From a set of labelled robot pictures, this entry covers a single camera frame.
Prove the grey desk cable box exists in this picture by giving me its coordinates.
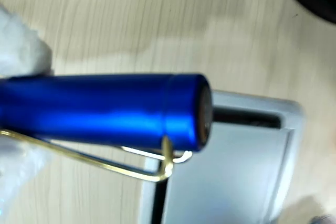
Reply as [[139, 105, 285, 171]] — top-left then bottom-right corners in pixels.
[[138, 90, 306, 224]]

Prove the blue metal pen with clip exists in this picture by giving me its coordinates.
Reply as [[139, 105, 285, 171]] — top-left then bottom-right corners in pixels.
[[0, 73, 213, 183]]

